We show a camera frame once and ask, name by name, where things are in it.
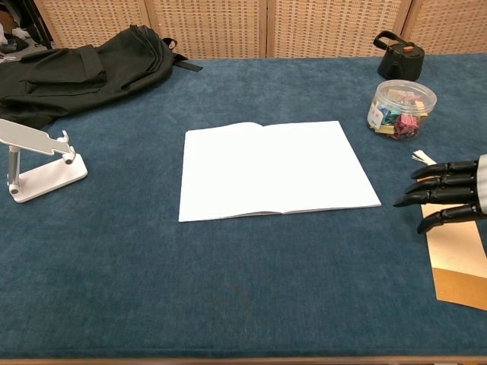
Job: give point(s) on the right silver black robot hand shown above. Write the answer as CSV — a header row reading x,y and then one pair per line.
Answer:
x,y
441,192

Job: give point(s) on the tan orange paper bookmark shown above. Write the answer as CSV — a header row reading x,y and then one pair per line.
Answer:
x,y
456,258

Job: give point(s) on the white notebook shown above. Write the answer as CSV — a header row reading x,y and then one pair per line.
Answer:
x,y
274,167

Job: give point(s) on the clear jar of binder clips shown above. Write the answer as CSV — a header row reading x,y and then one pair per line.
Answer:
x,y
401,110

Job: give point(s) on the blue table cloth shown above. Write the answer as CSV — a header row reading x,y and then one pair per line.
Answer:
x,y
228,247

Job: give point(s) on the woven rattan folding screen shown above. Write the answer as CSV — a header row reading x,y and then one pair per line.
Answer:
x,y
266,26

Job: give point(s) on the black fabric backpack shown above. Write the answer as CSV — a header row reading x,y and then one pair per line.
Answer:
x,y
80,76

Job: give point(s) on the white folding phone stand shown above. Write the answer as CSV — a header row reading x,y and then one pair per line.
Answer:
x,y
42,159

